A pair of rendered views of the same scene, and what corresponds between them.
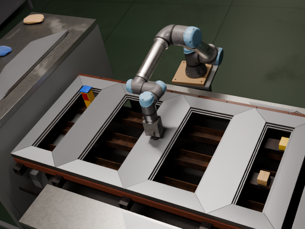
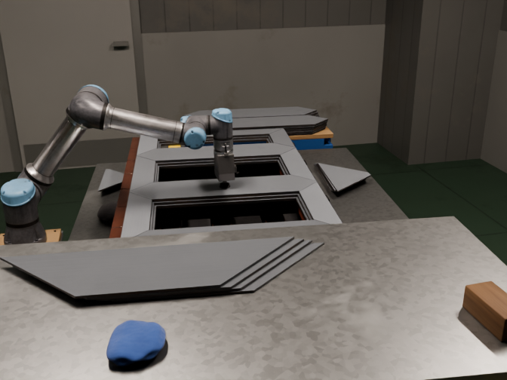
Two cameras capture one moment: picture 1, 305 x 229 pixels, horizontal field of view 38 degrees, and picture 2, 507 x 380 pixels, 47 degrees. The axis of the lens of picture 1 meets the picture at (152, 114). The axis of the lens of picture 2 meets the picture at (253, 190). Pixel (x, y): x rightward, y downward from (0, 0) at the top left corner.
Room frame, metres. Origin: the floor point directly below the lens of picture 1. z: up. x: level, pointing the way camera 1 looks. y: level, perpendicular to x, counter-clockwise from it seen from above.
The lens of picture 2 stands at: (3.12, 1.66, 1.70)
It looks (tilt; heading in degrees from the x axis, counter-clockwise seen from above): 22 degrees down; 227
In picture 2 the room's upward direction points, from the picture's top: 1 degrees counter-clockwise
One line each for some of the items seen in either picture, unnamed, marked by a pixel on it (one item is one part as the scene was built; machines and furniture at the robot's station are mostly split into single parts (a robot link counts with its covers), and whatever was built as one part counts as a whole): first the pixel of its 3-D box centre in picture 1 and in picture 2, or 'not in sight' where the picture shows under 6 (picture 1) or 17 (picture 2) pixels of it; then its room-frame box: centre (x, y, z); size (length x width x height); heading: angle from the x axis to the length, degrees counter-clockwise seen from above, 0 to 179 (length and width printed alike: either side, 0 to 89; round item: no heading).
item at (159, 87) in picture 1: (154, 91); (195, 127); (1.83, -0.04, 1.10); 0.11 x 0.11 x 0.08; 51
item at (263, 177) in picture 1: (263, 177); not in sight; (1.34, -0.46, 0.79); 0.06 x 0.05 x 0.04; 144
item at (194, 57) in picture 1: (194, 52); (19, 200); (2.40, -0.37, 0.87); 0.13 x 0.12 x 0.14; 51
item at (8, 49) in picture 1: (2, 51); (136, 341); (2.68, 0.89, 1.06); 0.12 x 0.10 x 0.03; 51
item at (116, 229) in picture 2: (185, 98); (124, 204); (2.06, -0.22, 0.80); 1.62 x 0.04 x 0.06; 54
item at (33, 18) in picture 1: (33, 19); not in sight; (3.02, 0.68, 1.07); 0.16 x 0.10 x 0.04; 66
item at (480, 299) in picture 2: not in sight; (496, 310); (2.15, 1.28, 1.07); 0.12 x 0.06 x 0.05; 62
